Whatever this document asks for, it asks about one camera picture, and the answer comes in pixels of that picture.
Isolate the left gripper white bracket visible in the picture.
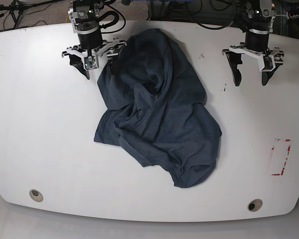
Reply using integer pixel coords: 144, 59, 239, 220
222, 28, 284, 86

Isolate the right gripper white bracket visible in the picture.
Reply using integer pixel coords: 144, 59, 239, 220
61, 21, 127, 80

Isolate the dark blue T-shirt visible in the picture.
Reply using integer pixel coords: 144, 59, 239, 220
94, 28, 222, 188

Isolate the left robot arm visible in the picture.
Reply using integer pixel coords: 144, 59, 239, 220
222, 0, 284, 86

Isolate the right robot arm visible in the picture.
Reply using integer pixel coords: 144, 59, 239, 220
62, 0, 127, 80

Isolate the white power strip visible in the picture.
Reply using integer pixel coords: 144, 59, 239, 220
287, 6, 299, 20

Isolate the red tape rectangle marking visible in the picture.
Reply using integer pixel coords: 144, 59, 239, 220
268, 138, 292, 177

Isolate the black tripod stand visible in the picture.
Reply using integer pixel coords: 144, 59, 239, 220
0, 0, 61, 30

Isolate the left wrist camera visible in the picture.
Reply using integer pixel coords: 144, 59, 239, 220
258, 55, 276, 72

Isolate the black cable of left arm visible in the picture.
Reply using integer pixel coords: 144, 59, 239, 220
198, 14, 236, 30

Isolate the right table cable grommet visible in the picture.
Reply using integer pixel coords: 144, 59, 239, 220
248, 199, 263, 212

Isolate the table cable grommet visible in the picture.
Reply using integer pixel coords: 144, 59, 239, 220
248, 199, 263, 212
29, 189, 43, 203

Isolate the left table cable grommet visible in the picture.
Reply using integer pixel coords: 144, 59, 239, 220
29, 189, 43, 203

